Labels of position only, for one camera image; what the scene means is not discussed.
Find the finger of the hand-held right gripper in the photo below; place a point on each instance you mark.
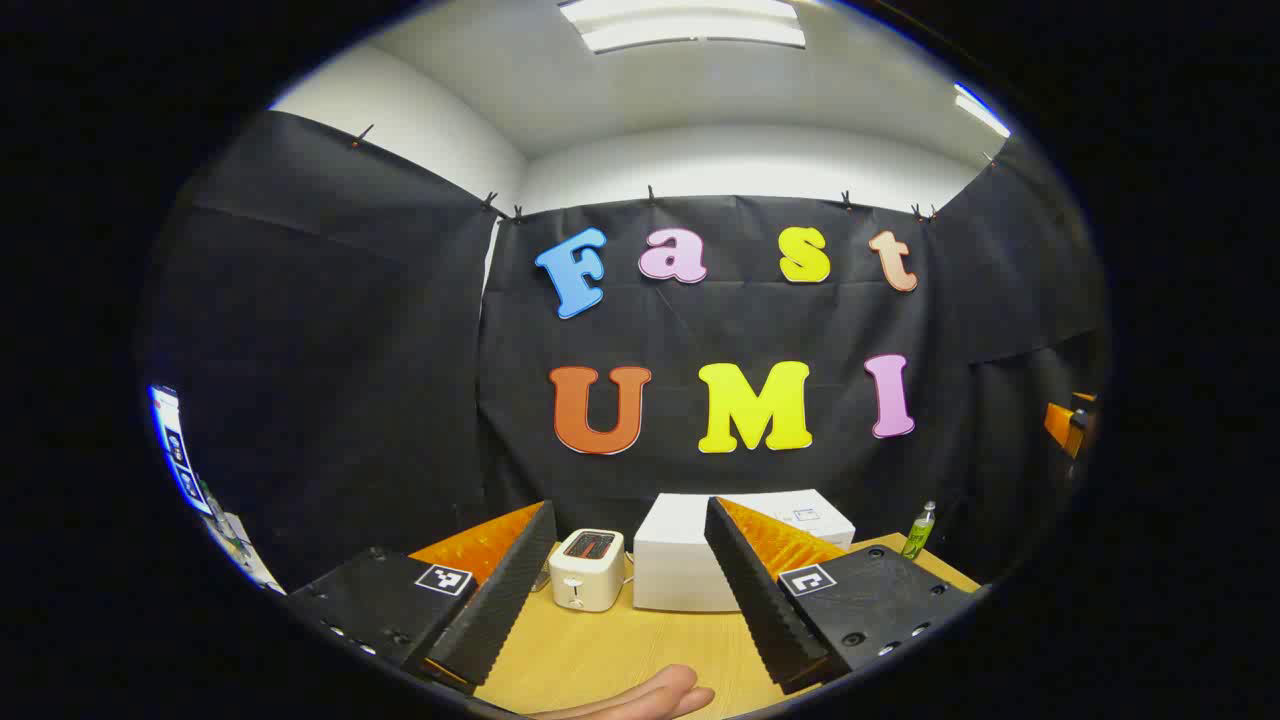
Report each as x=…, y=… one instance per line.
x=1060, y=425

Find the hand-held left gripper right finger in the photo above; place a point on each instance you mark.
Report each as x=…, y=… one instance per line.
x=760, y=600

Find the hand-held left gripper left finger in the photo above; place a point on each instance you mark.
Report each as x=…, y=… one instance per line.
x=510, y=590

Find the white microwave oven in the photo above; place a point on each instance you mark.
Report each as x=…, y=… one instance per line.
x=680, y=560

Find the cream toaster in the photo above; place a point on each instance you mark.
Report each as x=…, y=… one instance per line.
x=585, y=580

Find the green labelled drink bottle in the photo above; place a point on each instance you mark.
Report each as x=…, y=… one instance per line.
x=917, y=535

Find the black backdrop cloth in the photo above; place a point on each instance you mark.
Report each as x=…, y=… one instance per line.
x=400, y=350

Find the small ceiling light panel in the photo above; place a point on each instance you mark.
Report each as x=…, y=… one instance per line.
x=980, y=110

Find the large ceiling light panel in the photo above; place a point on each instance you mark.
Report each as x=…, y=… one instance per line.
x=690, y=25

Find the wall poster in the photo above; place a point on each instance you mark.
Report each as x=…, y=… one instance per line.
x=175, y=445

